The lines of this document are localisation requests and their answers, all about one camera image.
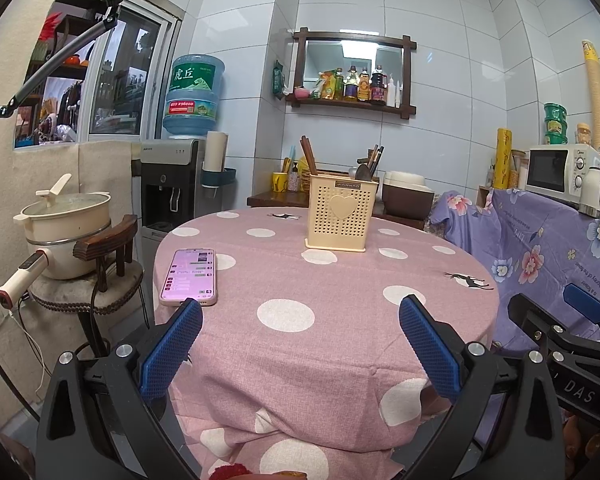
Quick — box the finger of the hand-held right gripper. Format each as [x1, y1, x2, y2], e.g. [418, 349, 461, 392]
[562, 282, 600, 346]
[508, 292, 600, 361]

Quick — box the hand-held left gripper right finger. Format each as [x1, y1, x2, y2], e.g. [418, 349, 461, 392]
[399, 294, 566, 480]

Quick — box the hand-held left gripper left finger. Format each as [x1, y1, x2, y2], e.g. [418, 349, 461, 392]
[36, 299, 204, 480]

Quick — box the beige perforated utensil holder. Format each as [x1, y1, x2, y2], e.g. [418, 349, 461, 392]
[305, 174, 381, 253]

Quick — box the person's right hand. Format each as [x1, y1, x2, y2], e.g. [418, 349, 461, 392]
[562, 412, 600, 478]

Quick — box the purple floral cloth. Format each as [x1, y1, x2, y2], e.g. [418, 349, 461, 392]
[425, 187, 600, 361]

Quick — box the pink polka dot tablecloth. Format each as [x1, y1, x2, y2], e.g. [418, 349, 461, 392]
[152, 207, 501, 480]

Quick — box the dark wooden chair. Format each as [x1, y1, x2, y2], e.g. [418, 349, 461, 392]
[27, 214, 153, 361]

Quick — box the red fluffy cloth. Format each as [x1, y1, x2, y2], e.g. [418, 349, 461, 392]
[210, 464, 253, 480]

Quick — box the white microwave oven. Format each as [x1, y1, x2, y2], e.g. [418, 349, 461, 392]
[525, 143, 600, 206]

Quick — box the glass jar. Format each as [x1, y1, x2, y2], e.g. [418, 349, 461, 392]
[510, 149, 528, 188]

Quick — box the white electric cooker base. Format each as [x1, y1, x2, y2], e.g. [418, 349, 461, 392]
[0, 232, 112, 311]

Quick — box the brown and white box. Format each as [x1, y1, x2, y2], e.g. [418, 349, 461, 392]
[382, 171, 436, 221]

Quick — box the yellow patterned roll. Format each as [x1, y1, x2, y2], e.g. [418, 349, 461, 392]
[496, 127, 512, 191]

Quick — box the black water dispenser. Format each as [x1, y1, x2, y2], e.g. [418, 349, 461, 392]
[140, 139, 206, 233]

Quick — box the cream pot with lid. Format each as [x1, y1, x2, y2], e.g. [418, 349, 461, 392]
[14, 174, 112, 243]

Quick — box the stack of green noodle cups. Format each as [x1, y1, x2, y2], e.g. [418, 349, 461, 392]
[544, 102, 567, 146]

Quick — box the dark wooden counter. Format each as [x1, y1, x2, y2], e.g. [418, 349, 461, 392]
[247, 191, 426, 231]

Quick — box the blue cup holder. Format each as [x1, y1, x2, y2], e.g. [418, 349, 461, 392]
[202, 167, 238, 187]

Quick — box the yellow cup with knives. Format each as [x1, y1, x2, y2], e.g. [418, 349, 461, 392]
[271, 145, 297, 193]

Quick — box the stack of white paper cups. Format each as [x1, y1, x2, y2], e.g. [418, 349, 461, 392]
[204, 131, 229, 191]

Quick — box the long yellow cup sleeve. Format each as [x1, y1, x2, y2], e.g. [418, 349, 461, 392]
[582, 40, 600, 151]

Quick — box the wooden framed mirror shelf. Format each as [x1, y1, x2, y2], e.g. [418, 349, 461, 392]
[286, 27, 417, 121]

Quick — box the blue water jug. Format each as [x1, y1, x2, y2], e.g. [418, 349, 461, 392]
[162, 54, 227, 140]

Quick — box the dark soy sauce bottle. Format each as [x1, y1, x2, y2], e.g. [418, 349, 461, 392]
[370, 65, 387, 105]

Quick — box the sliding glass window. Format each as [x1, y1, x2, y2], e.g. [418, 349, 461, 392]
[87, 5, 186, 138]

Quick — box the yellow seasoning packet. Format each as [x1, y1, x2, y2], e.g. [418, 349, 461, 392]
[315, 72, 338, 100]

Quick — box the black cable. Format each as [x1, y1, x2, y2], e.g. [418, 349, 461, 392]
[72, 260, 153, 358]

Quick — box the white cable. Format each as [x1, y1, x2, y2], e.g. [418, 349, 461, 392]
[0, 305, 52, 403]

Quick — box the green wall packet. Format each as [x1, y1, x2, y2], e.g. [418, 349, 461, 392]
[272, 60, 287, 100]

